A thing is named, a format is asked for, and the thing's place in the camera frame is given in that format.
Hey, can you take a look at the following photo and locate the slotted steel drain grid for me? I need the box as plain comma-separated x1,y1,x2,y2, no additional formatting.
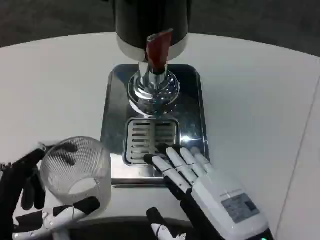
123,117,181,166

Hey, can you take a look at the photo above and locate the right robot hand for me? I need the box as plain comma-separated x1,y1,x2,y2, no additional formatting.
144,143,275,240

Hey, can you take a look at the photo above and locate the black drink dispenser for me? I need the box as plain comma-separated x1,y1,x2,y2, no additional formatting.
112,0,189,63

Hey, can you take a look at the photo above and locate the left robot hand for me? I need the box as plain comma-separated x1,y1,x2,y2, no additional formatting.
0,141,101,240

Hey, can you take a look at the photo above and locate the red tap handle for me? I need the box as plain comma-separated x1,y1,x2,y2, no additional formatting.
146,28,174,69

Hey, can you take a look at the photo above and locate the chrome tap spout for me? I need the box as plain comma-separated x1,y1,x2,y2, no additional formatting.
127,61,181,118

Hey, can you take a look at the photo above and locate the steel drip tray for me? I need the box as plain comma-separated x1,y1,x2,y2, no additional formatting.
99,64,210,186

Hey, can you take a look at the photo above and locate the clear ribbed glass cup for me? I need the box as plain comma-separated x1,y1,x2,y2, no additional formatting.
39,136,112,213

